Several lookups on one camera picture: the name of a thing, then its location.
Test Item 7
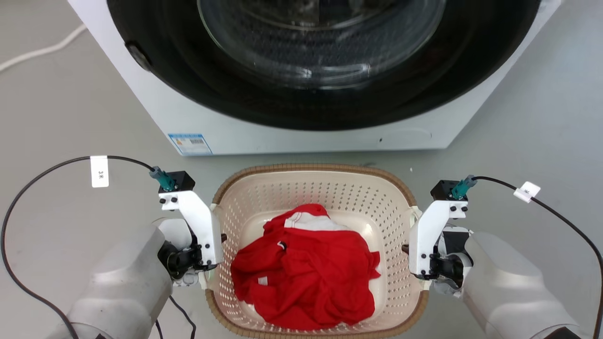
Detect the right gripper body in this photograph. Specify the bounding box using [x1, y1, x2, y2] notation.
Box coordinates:
[430, 226, 474, 298]

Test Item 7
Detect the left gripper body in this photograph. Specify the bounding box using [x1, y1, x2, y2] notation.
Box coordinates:
[158, 218, 219, 288]

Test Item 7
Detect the cream laundry basket brown rim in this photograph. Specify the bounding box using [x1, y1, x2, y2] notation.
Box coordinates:
[204, 163, 430, 339]

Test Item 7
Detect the red garment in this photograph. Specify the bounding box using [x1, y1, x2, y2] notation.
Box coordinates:
[230, 203, 382, 331]

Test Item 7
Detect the blue energy label sticker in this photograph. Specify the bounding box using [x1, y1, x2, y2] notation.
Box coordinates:
[168, 134, 213, 156]

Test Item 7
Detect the white front-load washing machine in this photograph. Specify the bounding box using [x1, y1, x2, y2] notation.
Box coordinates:
[68, 0, 563, 156]

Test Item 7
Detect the black round washer door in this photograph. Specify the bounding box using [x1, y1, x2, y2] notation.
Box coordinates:
[107, 0, 542, 132]

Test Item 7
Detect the white left camera bracket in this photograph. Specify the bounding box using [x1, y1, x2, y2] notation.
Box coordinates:
[159, 190, 225, 268]

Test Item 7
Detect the white camera bracket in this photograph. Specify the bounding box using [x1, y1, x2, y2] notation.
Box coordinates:
[159, 190, 225, 268]
[408, 199, 469, 279]

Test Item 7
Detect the white right camera bracket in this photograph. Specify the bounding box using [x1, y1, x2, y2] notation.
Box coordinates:
[408, 199, 469, 279]

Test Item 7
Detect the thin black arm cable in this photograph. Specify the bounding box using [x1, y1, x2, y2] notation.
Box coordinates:
[155, 294, 197, 339]

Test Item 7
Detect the white small cable tag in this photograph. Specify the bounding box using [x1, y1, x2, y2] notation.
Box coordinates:
[513, 181, 541, 203]

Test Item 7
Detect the white tall cable tag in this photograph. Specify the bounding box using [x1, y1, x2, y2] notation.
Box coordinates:
[90, 155, 110, 188]

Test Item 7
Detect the black washer door handle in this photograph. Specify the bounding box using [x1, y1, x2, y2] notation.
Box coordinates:
[125, 41, 153, 72]

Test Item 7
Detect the white floor cable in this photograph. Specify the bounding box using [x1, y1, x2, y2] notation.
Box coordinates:
[0, 24, 88, 73]

